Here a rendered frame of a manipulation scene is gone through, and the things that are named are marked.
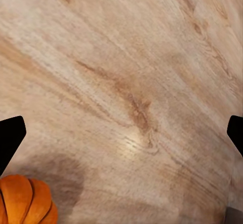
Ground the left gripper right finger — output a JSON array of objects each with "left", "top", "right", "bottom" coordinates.
[{"left": 227, "top": 115, "right": 243, "bottom": 156}]

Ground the pumpkin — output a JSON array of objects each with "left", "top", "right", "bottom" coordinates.
[{"left": 0, "top": 174, "right": 58, "bottom": 224}]

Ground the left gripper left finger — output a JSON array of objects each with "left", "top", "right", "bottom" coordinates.
[{"left": 0, "top": 116, "right": 26, "bottom": 176}]

